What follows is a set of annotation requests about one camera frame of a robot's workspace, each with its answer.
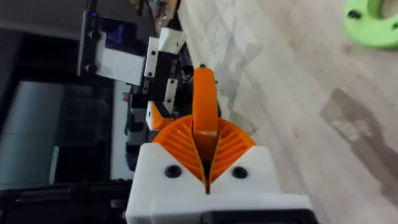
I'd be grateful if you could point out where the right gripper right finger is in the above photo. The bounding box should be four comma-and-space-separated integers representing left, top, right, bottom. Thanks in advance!
204, 67, 283, 196

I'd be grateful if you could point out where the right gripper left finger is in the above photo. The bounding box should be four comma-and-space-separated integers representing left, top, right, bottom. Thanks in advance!
126, 67, 208, 224

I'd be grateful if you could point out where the black upright wrist plate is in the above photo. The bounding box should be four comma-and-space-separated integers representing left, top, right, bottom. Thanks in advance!
76, 8, 101, 77

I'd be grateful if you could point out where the green disc with holes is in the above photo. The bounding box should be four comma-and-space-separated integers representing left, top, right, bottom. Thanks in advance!
343, 0, 398, 50

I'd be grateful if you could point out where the black rail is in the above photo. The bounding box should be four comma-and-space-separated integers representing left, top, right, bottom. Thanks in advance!
0, 179, 135, 224

